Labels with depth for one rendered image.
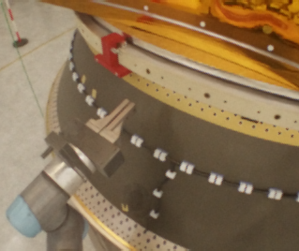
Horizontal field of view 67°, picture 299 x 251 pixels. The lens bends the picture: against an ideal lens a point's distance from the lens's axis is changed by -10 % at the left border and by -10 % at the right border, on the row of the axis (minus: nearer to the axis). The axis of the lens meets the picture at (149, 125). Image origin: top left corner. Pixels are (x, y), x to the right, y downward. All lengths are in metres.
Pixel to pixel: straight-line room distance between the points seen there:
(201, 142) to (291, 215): 0.33
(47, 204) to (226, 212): 0.47
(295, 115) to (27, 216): 0.55
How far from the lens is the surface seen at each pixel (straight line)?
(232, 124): 0.60
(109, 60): 0.67
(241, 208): 0.71
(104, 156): 0.45
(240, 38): 0.55
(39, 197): 0.46
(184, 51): 0.59
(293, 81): 0.56
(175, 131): 0.65
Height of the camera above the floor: 2.04
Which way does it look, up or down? 47 degrees down
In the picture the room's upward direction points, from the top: straight up
